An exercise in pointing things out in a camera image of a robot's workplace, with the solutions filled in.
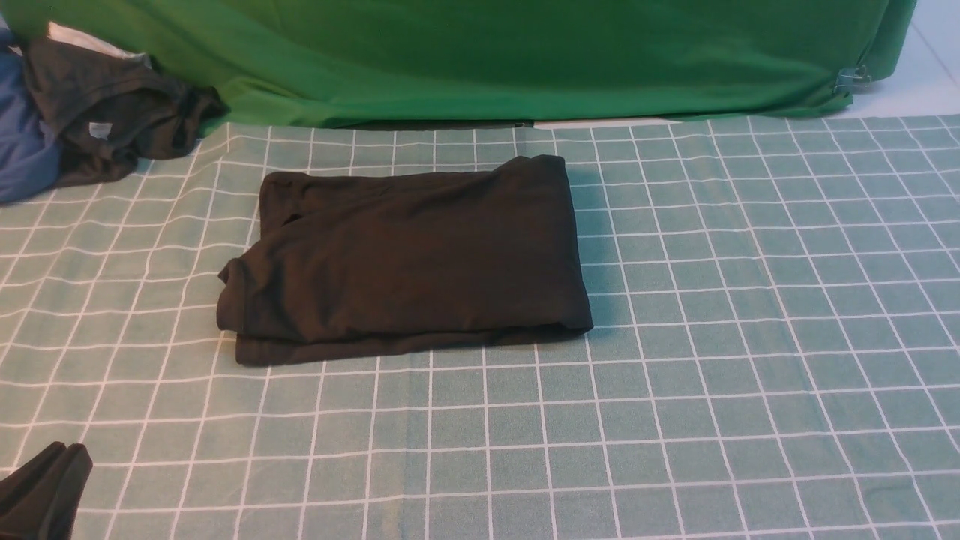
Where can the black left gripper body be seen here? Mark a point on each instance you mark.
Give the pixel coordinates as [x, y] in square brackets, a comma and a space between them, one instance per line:
[41, 498]

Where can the dark gray long-sleeve top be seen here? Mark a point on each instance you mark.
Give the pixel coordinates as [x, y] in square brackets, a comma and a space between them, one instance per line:
[357, 267]

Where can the blue garment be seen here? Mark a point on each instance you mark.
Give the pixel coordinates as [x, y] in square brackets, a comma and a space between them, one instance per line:
[30, 155]

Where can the crumpled dark gray shirt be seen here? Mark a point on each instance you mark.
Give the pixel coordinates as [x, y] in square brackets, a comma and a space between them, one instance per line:
[109, 113]

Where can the white cloth in pile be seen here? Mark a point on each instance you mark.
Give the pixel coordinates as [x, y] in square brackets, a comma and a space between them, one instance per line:
[74, 37]

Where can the green backdrop cloth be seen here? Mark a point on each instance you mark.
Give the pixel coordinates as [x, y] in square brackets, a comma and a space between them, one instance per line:
[335, 64]

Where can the green grid tablecloth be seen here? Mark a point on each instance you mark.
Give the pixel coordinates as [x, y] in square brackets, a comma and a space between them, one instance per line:
[775, 351]

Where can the metal binder clip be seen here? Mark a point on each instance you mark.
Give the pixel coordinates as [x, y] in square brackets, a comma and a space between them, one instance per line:
[853, 80]

